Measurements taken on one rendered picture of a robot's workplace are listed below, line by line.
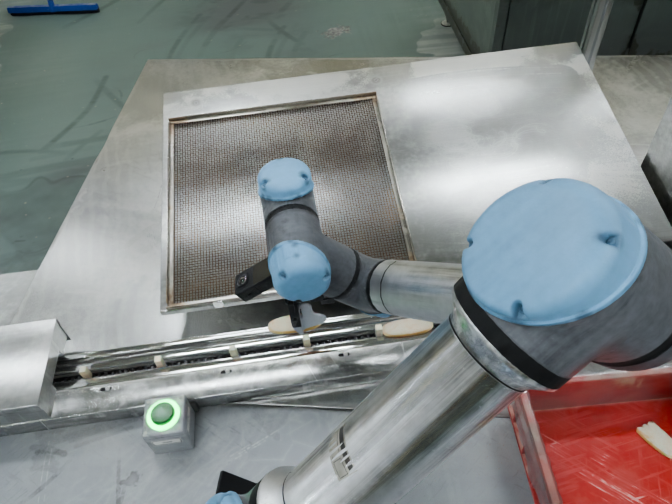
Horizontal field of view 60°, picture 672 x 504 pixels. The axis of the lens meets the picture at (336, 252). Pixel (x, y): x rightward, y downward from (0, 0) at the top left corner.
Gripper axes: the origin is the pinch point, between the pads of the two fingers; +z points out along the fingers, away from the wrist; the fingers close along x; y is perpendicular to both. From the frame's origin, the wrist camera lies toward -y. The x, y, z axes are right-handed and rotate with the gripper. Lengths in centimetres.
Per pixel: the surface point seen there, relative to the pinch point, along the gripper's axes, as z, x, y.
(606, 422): 11, -22, 51
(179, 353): 8.4, 1.6, -23.4
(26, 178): 93, 165, -128
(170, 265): 2.6, 19.1, -24.7
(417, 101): -4, 56, 34
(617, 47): 61, 167, 152
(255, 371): 7.2, -5.2, -8.7
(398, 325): 7.3, 0.7, 19.0
